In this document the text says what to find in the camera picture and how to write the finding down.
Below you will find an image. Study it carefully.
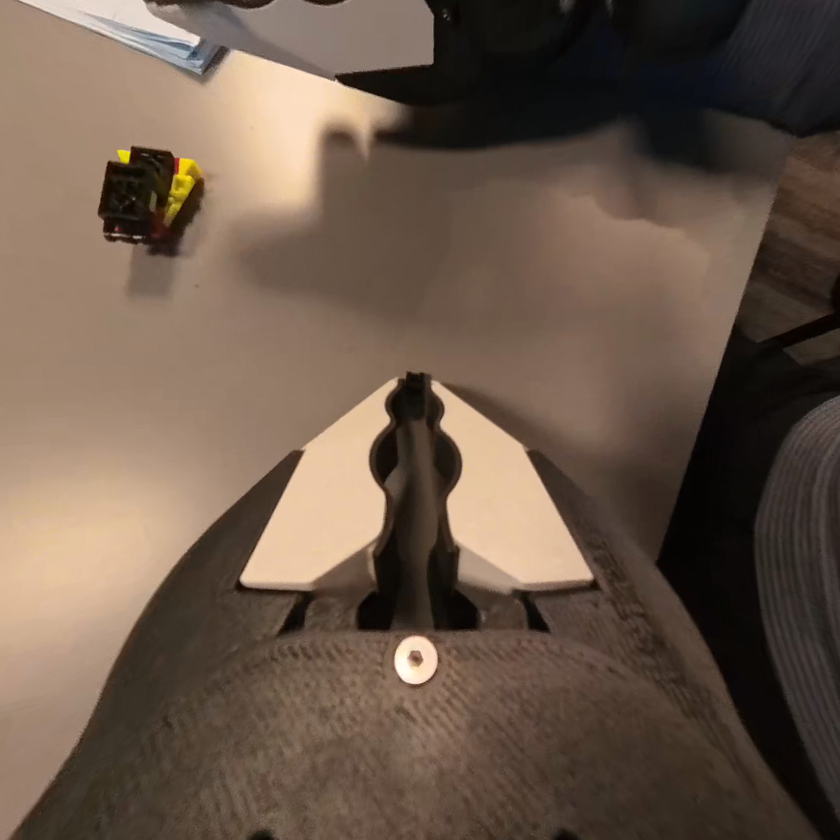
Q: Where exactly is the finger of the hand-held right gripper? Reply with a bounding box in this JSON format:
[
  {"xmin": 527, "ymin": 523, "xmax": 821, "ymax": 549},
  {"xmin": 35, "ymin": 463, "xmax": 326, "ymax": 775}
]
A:
[{"xmin": 146, "ymin": 0, "xmax": 437, "ymax": 81}]

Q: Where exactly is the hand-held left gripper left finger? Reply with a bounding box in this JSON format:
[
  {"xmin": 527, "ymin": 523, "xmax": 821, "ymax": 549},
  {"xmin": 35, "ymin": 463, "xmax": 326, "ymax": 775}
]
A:
[{"xmin": 239, "ymin": 377, "xmax": 403, "ymax": 631}]

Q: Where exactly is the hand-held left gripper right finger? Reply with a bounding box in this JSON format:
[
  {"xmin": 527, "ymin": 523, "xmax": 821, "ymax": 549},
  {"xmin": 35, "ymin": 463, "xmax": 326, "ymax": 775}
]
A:
[{"xmin": 427, "ymin": 379, "xmax": 595, "ymax": 631}]

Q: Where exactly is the red yellow black brick assembly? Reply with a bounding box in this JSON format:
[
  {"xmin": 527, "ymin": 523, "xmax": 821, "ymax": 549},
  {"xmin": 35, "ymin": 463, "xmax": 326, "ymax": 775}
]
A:
[{"xmin": 97, "ymin": 145, "xmax": 206, "ymax": 255}]

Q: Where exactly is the open instruction booklet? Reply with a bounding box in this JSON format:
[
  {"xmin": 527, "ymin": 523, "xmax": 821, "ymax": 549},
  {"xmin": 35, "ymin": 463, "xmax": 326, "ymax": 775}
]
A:
[{"xmin": 13, "ymin": 0, "xmax": 225, "ymax": 74}]

